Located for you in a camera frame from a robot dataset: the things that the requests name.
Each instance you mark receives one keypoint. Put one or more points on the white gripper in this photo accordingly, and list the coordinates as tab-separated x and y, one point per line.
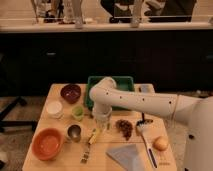
102	116

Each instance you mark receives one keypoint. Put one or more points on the yellow banana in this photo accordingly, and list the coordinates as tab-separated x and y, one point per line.
94	136

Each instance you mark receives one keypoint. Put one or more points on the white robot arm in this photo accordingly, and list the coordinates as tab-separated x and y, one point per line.
196	113

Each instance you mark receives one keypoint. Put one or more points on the green plastic cup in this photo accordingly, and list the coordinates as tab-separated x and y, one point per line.
78	113

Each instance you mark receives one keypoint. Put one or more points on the metal cup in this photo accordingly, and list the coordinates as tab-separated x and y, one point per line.
74	133

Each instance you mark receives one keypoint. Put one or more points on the white plastic cup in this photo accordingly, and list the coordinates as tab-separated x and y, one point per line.
54	109

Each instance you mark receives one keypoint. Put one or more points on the bunch of dark grapes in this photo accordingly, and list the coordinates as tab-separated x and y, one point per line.
125	127

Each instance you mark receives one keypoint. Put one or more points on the silver fork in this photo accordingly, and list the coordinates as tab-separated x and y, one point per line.
86	154

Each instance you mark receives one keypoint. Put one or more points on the grey blue cloth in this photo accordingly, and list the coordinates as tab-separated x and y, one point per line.
127	156

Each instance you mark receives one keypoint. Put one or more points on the dark red bowl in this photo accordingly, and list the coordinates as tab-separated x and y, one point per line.
71	93

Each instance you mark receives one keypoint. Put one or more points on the green plastic tray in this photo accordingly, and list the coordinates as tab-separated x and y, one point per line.
124	83

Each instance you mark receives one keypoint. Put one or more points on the blue grey sponge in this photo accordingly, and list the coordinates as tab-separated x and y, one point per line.
144	88

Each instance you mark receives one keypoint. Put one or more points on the orange bowl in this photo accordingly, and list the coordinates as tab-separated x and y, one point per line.
47	144

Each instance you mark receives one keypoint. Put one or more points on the yellow onion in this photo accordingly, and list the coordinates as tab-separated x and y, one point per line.
160	143

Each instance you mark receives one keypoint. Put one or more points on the black office chair base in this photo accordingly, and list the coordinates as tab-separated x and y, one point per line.
8	118

